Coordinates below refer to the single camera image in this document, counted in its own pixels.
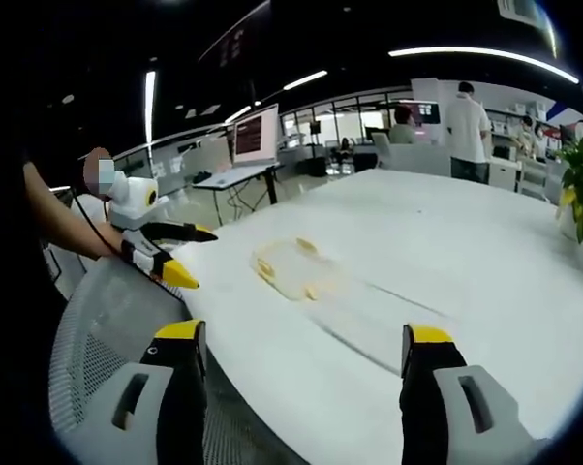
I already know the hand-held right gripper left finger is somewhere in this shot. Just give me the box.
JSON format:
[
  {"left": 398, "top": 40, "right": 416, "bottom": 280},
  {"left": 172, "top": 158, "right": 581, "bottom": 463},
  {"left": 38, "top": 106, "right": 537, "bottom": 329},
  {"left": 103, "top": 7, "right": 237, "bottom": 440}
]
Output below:
[{"left": 73, "top": 319, "right": 209, "bottom": 465}]

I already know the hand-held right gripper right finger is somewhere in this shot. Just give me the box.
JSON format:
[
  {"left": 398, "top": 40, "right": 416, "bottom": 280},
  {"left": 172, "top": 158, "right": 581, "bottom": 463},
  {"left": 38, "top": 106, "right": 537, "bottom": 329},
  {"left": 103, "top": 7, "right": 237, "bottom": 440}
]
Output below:
[{"left": 398, "top": 323, "right": 557, "bottom": 465}]

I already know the grey mesh office chair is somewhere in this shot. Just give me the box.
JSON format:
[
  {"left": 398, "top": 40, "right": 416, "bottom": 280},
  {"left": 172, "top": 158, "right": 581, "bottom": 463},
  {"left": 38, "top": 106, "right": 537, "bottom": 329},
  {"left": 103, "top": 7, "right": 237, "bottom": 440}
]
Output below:
[{"left": 47, "top": 260, "right": 302, "bottom": 465}]

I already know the white desk with black legs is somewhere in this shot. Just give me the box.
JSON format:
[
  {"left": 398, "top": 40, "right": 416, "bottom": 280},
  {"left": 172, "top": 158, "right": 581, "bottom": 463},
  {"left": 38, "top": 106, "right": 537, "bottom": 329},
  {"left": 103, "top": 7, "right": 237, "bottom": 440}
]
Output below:
[{"left": 191, "top": 163, "right": 286, "bottom": 227}]

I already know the ceiling light strip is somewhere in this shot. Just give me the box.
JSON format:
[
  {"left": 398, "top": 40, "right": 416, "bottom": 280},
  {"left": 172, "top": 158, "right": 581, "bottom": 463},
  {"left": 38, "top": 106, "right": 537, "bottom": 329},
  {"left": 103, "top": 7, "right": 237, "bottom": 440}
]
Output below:
[
  {"left": 143, "top": 70, "right": 157, "bottom": 144},
  {"left": 223, "top": 105, "right": 253, "bottom": 125},
  {"left": 282, "top": 70, "right": 329, "bottom": 92},
  {"left": 387, "top": 46, "right": 581, "bottom": 85}
]

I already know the person's dark clothing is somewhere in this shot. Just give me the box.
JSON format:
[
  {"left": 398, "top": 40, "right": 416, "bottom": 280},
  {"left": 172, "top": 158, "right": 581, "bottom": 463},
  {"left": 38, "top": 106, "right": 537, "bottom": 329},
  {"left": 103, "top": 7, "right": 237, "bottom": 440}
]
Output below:
[{"left": 0, "top": 159, "right": 73, "bottom": 369}]

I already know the computer monitor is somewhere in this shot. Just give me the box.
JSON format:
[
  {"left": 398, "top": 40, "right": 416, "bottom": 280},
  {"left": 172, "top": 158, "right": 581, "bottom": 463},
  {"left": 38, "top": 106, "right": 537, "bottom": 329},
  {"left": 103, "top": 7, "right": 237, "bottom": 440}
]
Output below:
[{"left": 231, "top": 103, "right": 280, "bottom": 169}]

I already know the green potted plant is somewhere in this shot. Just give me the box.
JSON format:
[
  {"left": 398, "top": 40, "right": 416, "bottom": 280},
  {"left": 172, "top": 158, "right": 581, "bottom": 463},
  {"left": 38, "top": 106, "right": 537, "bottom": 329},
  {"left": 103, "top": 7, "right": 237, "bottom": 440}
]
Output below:
[{"left": 554, "top": 135, "right": 583, "bottom": 244}]

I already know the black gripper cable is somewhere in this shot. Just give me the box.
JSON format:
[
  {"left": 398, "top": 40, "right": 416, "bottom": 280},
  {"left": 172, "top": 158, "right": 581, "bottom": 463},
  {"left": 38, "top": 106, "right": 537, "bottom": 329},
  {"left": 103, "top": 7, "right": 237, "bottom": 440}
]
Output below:
[{"left": 70, "top": 186, "right": 121, "bottom": 256}]

